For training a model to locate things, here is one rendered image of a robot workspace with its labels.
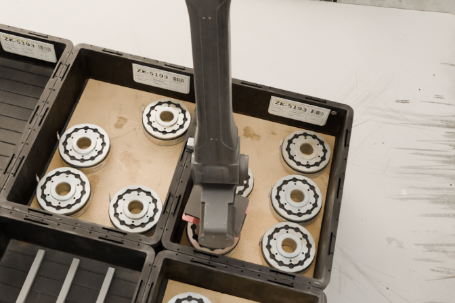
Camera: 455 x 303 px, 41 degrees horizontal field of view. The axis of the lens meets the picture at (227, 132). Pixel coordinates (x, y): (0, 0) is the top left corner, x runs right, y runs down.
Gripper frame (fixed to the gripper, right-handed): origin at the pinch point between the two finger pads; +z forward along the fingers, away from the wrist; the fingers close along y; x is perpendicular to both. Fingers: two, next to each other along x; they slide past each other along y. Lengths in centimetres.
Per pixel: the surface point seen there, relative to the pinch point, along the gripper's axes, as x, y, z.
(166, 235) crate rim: -7.2, -6.8, -6.3
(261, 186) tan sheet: 13.1, 6.0, 4.6
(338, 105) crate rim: 31.4, 16.0, -4.7
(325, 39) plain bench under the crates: 69, 9, 20
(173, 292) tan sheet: -13.6, -3.0, 3.4
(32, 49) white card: 25, -50, 0
